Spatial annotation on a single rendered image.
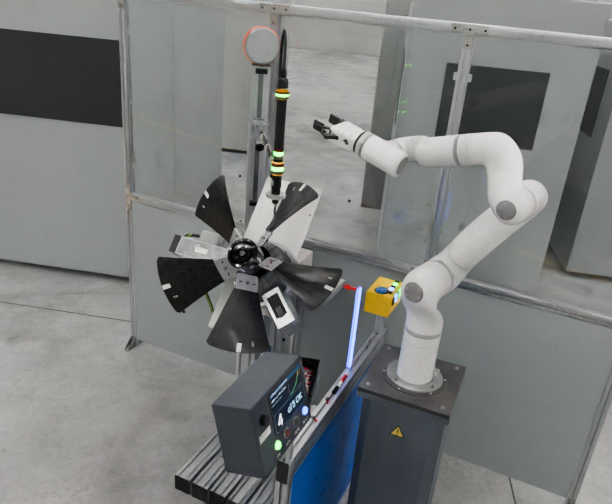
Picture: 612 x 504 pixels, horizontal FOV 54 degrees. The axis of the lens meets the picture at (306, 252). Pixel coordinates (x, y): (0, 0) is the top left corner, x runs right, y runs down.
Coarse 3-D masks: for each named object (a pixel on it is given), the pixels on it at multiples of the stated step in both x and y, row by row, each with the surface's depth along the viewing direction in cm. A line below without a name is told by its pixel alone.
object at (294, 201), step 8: (288, 184) 234; (296, 184) 229; (288, 192) 231; (296, 192) 225; (304, 192) 222; (312, 192) 219; (288, 200) 226; (296, 200) 221; (304, 200) 218; (312, 200) 216; (280, 208) 228; (288, 208) 222; (296, 208) 218; (280, 216) 222; (288, 216) 218; (272, 224) 223; (280, 224) 218
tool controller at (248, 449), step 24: (264, 360) 154; (288, 360) 152; (240, 384) 144; (264, 384) 142; (288, 384) 148; (216, 408) 137; (240, 408) 134; (264, 408) 138; (288, 408) 148; (240, 432) 136; (264, 432) 138; (240, 456) 139; (264, 456) 138
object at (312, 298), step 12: (288, 264) 219; (300, 264) 221; (288, 276) 212; (300, 276) 213; (312, 276) 214; (324, 276) 215; (336, 276) 215; (300, 288) 209; (312, 288) 209; (324, 288) 210; (312, 300) 206; (324, 300) 206
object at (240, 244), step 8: (240, 240) 219; (248, 240) 218; (232, 248) 219; (240, 248) 218; (248, 248) 217; (256, 248) 216; (264, 248) 227; (232, 256) 218; (240, 256) 217; (248, 256) 216; (256, 256) 215; (264, 256) 226; (232, 264) 216; (240, 264) 216; (248, 264) 214; (256, 264) 217; (240, 272) 221; (248, 272) 219; (256, 272) 224; (264, 272) 224
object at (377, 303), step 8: (376, 280) 240; (384, 280) 240; (392, 280) 241; (376, 288) 233; (368, 296) 231; (376, 296) 230; (384, 296) 228; (392, 296) 229; (368, 304) 232; (376, 304) 231; (384, 304) 229; (376, 312) 232; (384, 312) 230
